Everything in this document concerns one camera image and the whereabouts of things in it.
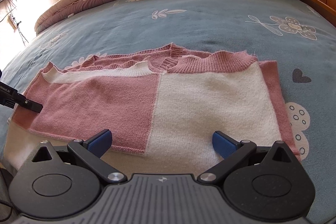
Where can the white power strip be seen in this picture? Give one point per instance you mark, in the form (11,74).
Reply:
(14,21)

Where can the teal floral bed sheet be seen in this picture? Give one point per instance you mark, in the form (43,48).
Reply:
(287,31)

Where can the pink and cream sweater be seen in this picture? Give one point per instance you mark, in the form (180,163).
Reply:
(162,107)

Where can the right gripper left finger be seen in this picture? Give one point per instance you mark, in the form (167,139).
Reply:
(88,153)

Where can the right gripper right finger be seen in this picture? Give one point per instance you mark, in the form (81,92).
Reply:
(235,155)

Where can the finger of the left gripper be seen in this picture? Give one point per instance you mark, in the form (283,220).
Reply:
(30,104)

